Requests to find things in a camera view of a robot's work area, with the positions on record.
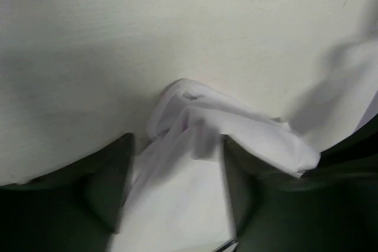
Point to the white t-shirt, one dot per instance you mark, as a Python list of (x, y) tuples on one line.
[(178, 199)]

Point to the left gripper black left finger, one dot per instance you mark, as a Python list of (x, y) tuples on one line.
[(76, 208)]

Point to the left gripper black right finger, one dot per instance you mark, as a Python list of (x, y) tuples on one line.
[(330, 208)]

